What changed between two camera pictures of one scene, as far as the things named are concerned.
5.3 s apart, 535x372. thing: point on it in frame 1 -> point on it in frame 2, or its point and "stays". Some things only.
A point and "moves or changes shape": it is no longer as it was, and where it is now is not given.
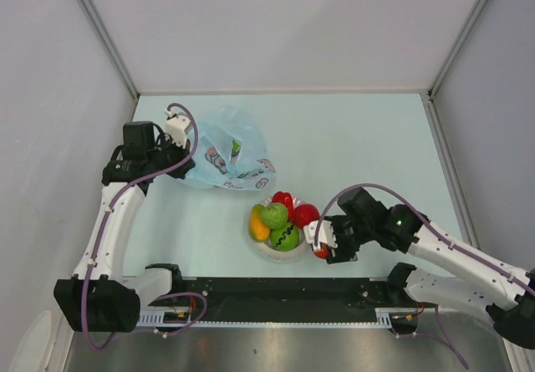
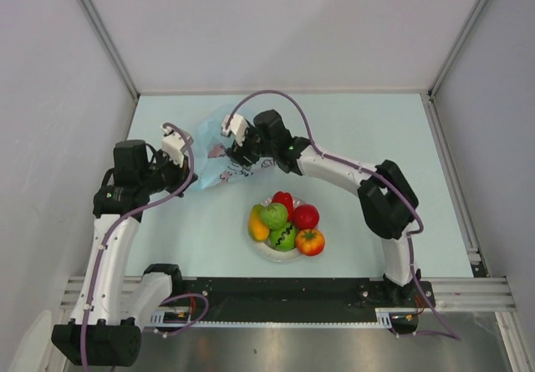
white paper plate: (267, 251) stays
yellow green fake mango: (257, 226) stays
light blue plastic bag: (231, 152) moves or changes shape
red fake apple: (303, 215) stays
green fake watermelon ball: (286, 238) stays
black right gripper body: (349, 236) -> (253, 149)
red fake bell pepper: (285, 198) stays
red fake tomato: (323, 252) -> (310, 242)
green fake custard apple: (276, 215) stays
